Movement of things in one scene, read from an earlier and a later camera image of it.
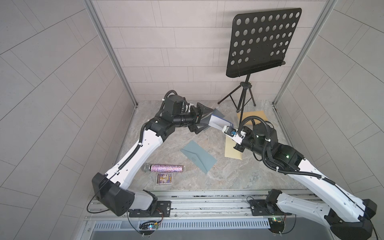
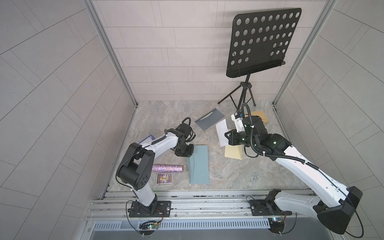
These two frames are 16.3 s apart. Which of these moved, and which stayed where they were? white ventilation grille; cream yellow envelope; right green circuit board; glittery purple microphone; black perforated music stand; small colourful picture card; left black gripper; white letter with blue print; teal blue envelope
Moved: teal blue envelope; left black gripper; white letter with blue print
Stayed: small colourful picture card; right green circuit board; black perforated music stand; white ventilation grille; cream yellow envelope; glittery purple microphone
